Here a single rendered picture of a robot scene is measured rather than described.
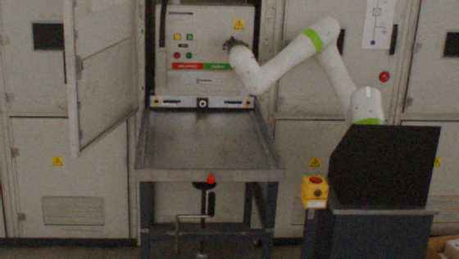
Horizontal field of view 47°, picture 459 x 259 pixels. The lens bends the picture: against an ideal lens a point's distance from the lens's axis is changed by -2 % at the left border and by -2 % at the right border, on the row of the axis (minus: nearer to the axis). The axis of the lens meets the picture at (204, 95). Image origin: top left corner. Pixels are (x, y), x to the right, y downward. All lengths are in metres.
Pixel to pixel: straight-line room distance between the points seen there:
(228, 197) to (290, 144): 0.47
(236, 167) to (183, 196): 0.86
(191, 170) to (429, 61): 1.45
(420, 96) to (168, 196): 1.47
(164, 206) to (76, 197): 0.49
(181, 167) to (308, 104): 0.93
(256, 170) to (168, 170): 0.36
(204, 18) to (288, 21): 0.42
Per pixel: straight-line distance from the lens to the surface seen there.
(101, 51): 2.38
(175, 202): 3.03
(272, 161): 2.27
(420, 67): 2.99
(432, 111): 3.11
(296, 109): 2.85
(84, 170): 2.96
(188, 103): 2.77
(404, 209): 2.28
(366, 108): 2.29
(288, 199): 3.08
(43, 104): 2.84
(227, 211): 3.08
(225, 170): 2.18
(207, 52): 2.70
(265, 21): 2.70
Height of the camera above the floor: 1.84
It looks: 19 degrees down
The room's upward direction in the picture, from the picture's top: 2 degrees clockwise
